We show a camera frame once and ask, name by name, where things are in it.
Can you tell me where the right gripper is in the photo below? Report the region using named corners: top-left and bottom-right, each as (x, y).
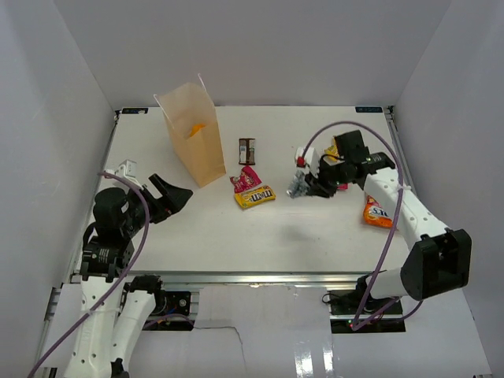
top-left (305, 160), bottom-right (349, 200)

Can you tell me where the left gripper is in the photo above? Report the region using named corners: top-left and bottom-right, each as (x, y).
top-left (121, 172), bottom-right (192, 236)

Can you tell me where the silver foil snack packet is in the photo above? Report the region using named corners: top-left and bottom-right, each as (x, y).
top-left (287, 170), bottom-right (310, 198)

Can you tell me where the small yellow M&M packet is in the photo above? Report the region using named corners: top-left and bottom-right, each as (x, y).
top-left (324, 144), bottom-right (339, 158)

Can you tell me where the orange Skittles packet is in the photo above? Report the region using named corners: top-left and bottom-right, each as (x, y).
top-left (362, 195), bottom-right (393, 228)

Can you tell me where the large orange gummy bag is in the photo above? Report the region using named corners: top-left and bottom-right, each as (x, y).
top-left (188, 124), bottom-right (206, 138)

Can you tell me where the brown chocolate bar wrapper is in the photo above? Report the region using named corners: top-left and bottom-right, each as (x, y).
top-left (239, 138), bottom-right (256, 165)

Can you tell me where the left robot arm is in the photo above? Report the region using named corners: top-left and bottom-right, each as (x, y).
top-left (64, 174), bottom-right (193, 377)

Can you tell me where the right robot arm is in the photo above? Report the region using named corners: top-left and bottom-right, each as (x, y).
top-left (295, 131), bottom-right (472, 314)

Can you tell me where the brown paper bag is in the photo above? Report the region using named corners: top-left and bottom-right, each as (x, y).
top-left (154, 81), bottom-right (226, 187)

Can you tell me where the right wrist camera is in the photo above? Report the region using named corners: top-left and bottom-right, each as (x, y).
top-left (295, 146), bottom-right (321, 176)

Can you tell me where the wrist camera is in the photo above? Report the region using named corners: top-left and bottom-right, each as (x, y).
top-left (105, 159), bottom-right (142, 189)
top-left (295, 146), bottom-right (321, 176)

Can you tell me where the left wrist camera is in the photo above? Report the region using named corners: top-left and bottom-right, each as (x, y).
top-left (105, 159), bottom-right (142, 189)

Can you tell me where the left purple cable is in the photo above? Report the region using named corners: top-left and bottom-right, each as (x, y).
top-left (26, 170), bottom-right (150, 378)

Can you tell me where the purple cable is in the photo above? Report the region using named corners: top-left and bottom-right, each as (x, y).
top-left (302, 120), bottom-right (424, 332)
top-left (26, 170), bottom-right (150, 378)

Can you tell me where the aluminium front rail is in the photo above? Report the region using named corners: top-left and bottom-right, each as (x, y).
top-left (70, 271), bottom-right (375, 287)

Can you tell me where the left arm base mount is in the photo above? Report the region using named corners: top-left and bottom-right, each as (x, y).
top-left (117, 289), bottom-right (194, 322)

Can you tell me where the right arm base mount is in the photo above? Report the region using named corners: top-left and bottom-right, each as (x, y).
top-left (321, 289), bottom-right (406, 334)

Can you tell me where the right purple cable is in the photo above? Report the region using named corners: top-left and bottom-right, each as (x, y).
top-left (302, 120), bottom-right (424, 332)

